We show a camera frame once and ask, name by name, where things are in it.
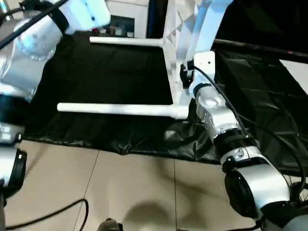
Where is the black box with gold label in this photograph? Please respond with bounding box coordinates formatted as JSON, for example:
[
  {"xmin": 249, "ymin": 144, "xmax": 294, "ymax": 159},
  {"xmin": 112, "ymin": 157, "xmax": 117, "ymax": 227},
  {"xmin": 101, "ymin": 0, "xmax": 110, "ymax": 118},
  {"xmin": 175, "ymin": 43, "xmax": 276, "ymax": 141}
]
[{"xmin": 146, "ymin": 0, "xmax": 169, "ymax": 39}]

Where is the black plastic mat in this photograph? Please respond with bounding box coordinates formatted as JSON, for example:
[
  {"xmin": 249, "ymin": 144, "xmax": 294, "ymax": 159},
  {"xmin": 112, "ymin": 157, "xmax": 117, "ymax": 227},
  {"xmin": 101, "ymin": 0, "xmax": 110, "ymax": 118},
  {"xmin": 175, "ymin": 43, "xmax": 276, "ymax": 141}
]
[{"xmin": 24, "ymin": 31, "xmax": 308, "ymax": 175}]

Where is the white glass-door cabinet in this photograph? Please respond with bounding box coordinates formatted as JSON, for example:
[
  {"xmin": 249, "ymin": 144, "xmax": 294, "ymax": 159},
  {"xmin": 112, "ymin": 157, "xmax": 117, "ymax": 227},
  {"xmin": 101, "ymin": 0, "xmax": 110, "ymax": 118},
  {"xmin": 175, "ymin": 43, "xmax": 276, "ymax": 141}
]
[{"xmin": 105, "ymin": 0, "xmax": 150, "ymax": 39}]

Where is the white board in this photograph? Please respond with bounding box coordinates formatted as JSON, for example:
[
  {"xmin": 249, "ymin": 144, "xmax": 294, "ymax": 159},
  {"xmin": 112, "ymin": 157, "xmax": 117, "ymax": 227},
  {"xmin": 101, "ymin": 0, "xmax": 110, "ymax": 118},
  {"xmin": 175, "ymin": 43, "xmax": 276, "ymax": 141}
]
[{"xmin": 278, "ymin": 59, "xmax": 308, "ymax": 97}]

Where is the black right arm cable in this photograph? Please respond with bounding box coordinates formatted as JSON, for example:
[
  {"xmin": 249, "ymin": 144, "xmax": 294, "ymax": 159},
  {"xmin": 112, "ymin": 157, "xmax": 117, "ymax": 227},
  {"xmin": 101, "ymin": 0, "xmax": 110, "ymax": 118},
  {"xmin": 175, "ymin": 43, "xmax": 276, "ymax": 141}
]
[{"xmin": 192, "ymin": 64, "xmax": 308, "ymax": 194}]

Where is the black metal rail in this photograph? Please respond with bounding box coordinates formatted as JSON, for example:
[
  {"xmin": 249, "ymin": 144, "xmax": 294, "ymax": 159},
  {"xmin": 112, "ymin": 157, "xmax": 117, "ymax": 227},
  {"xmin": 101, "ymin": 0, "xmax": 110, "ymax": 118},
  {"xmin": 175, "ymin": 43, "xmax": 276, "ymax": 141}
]
[{"xmin": 213, "ymin": 38, "xmax": 308, "ymax": 61}]

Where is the thick black floor cable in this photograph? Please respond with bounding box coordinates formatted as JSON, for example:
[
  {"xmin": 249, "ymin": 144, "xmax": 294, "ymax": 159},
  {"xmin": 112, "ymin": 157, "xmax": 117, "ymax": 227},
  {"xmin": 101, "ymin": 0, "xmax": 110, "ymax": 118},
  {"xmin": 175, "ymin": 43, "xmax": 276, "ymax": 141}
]
[{"xmin": 4, "ymin": 198, "xmax": 90, "ymax": 231}]

